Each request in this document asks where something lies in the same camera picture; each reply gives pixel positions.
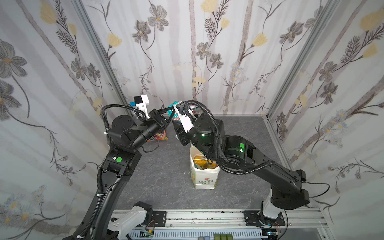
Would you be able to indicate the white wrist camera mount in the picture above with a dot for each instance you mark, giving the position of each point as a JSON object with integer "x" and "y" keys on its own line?
{"x": 184, "y": 119}
{"x": 141, "y": 102}

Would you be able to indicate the white cable duct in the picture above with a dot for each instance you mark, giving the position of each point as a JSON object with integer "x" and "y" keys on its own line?
{"x": 194, "y": 234}

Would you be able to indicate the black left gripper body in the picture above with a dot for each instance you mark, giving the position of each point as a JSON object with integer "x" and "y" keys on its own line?
{"x": 158, "y": 120}

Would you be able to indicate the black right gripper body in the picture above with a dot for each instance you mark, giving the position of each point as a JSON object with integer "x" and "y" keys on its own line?
{"x": 181, "y": 132}

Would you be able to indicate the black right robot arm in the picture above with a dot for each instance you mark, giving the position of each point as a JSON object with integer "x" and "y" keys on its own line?
{"x": 239, "y": 156}

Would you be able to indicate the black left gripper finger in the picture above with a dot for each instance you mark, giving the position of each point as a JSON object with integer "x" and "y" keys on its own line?
{"x": 164, "y": 110}
{"x": 172, "y": 114}

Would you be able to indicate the white printed paper bag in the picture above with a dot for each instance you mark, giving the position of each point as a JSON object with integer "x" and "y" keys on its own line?
{"x": 202, "y": 179}

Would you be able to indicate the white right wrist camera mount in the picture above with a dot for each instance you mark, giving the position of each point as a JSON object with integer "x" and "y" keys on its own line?
{"x": 184, "y": 119}

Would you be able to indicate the orange pink snack packet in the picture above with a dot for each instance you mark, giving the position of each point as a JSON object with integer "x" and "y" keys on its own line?
{"x": 159, "y": 137}

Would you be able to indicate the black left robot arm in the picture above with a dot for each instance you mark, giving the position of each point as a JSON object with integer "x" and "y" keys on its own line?
{"x": 125, "y": 137}

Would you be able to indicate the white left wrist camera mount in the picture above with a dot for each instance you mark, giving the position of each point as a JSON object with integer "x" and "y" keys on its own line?
{"x": 141, "y": 102}

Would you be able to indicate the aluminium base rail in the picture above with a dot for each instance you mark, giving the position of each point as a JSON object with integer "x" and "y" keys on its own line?
{"x": 301, "y": 218}

